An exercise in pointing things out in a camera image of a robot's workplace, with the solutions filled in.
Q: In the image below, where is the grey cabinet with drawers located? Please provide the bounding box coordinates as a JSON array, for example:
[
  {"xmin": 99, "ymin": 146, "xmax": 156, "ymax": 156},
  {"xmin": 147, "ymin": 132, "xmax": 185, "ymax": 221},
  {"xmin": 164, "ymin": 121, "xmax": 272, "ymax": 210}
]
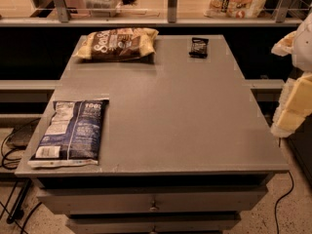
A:
[{"xmin": 17, "ymin": 35, "xmax": 288, "ymax": 234}]

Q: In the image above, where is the black cable right floor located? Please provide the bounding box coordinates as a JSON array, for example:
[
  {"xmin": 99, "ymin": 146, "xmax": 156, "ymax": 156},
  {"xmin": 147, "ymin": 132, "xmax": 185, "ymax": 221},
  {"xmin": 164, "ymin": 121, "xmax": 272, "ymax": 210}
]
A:
[{"xmin": 273, "ymin": 171, "xmax": 294, "ymax": 234}]

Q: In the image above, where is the clear plastic container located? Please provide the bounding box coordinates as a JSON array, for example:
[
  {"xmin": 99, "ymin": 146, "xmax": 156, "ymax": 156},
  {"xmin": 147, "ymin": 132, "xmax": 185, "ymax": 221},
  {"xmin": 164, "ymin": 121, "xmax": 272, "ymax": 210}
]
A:
[{"xmin": 83, "ymin": 0, "xmax": 121, "ymax": 18}]

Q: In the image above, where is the colourful snack bag on shelf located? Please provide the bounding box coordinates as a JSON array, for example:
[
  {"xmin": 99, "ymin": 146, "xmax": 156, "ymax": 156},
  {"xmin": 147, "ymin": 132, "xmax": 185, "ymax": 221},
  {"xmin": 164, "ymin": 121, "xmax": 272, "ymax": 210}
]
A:
[{"xmin": 204, "ymin": 0, "xmax": 266, "ymax": 19}]

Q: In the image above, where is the black cables left floor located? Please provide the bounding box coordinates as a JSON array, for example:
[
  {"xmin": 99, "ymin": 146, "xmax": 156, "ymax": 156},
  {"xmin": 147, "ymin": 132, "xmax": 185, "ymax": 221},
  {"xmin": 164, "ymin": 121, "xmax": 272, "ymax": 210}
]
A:
[{"xmin": 0, "ymin": 117, "xmax": 43, "ymax": 234}]

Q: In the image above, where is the metal drawer knob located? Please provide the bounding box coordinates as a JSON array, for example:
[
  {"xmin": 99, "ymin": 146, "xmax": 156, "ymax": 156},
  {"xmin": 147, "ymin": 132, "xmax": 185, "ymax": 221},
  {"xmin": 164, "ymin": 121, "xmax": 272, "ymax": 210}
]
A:
[{"xmin": 149, "ymin": 200, "xmax": 159, "ymax": 212}]

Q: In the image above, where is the blue chip bag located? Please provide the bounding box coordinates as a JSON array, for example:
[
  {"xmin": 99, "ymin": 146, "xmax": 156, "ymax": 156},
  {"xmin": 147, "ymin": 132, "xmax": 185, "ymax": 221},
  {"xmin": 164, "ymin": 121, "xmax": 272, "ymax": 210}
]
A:
[{"xmin": 28, "ymin": 98, "xmax": 109, "ymax": 169}]

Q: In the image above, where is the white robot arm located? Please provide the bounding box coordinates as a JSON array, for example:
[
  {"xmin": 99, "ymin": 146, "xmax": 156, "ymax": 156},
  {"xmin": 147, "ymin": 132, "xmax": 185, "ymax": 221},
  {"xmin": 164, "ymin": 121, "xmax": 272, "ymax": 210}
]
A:
[{"xmin": 271, "ymin": 15, "xmax": 312, "ymax": 137}]

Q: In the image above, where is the grey metal shelf rail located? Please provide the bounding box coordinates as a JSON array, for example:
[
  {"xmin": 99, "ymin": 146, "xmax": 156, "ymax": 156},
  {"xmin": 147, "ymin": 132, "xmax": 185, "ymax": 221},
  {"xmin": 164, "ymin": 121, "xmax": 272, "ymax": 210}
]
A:
[{"xmin": 0, "ymin": 0, "xmax": 311, "ymax": 27}]

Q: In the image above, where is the brown yellow chip bag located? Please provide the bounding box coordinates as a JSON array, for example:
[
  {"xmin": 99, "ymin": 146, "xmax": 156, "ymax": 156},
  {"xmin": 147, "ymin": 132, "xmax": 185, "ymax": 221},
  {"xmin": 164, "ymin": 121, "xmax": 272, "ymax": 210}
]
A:
[{"xmin": 75, "ymin": 27, "xmax": 159, "ymax": 61}]

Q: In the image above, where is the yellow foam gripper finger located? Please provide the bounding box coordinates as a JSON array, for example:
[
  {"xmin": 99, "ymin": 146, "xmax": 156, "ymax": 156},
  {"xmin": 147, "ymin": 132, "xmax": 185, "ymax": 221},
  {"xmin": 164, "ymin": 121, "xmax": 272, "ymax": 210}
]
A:
[
  {"xmin": 271, "ymin": 73, "xmax": 312, "ymax": 137},
  {"xmin": 271, "ymin": 31, "xmax": 296, "ymax": 57}
]

